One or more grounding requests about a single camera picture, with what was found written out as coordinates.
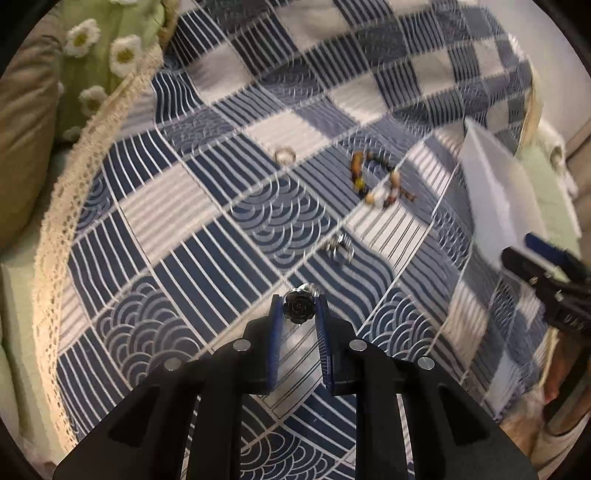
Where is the dark rose ring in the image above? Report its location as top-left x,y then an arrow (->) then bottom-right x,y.
283,284 -> 324,325

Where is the white plastic tray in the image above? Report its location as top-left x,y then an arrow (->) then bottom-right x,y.
462,117 -> 583,271

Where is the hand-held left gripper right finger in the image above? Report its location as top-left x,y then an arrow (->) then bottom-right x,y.
315,295 -> 540,480

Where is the person's right hand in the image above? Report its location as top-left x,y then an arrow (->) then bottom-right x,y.
541,344 -> 585,418

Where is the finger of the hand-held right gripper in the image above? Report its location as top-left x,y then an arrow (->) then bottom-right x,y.
524,232 -> 591,283
501,246 -> 561,301

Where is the brown pillow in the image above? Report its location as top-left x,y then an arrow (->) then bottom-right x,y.
0,32 -> 66,252

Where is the blue white patterned cloth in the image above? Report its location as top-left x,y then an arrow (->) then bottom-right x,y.
32,0 -> 555,480

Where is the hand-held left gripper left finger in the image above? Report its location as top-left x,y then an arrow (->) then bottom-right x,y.
52,294 -> 283,480

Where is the green daisy pillow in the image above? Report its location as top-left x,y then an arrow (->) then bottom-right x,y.
54,0 -> 168,145

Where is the silver flower pearl ring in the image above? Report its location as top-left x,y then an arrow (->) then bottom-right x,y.
322,233 -> 355,267

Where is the brown mixed bead bracelet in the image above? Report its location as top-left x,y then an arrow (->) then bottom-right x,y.
348,150 -> 417,212

